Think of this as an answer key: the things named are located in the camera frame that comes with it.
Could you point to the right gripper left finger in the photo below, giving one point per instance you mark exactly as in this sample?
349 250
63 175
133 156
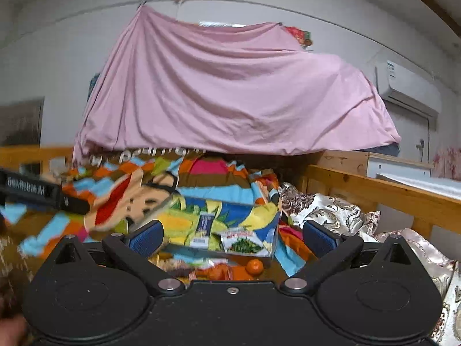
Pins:
130 253

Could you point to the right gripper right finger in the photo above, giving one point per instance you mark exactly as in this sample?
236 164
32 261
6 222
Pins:
334 254

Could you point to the orange mandarin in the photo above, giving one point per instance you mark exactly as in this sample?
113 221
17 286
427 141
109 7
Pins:
254 267

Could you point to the person's left hand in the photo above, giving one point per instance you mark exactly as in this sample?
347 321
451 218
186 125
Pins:
12 330

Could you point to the floral satin quilt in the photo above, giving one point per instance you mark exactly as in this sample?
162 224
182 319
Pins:
341 217

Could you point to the colourful cartoon bedsheet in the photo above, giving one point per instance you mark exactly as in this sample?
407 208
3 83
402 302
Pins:
123 185

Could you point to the blue white milk packet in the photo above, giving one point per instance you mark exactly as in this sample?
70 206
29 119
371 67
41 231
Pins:
200 238

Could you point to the colourful printed cardboard tray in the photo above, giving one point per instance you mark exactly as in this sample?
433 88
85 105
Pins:
216 226

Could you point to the wooden cabinet box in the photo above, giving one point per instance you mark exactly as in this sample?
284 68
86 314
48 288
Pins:
371 164

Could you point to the green vegetable snack packet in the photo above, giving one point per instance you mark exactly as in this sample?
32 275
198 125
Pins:
242 242

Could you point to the pink hanging sheet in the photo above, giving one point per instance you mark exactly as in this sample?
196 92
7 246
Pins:
250 89

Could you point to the white air conditioner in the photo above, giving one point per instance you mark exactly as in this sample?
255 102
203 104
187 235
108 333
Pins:
406 89

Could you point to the grey wall panel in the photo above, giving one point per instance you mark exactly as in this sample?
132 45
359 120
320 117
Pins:
21 122

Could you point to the wooden bed rail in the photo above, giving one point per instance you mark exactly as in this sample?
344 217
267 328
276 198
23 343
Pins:
428 209

